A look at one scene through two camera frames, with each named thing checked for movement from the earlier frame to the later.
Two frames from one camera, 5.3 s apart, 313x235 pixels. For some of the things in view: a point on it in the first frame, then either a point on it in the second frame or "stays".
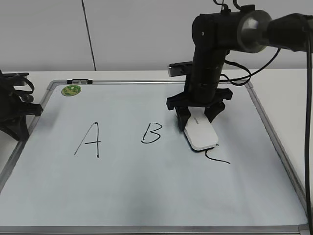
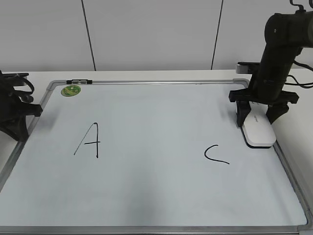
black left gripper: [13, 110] stays
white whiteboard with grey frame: [106, 156] stays
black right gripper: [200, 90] -> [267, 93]
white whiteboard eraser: [200, 132] -> [257, 129]
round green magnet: [71, 90] stays
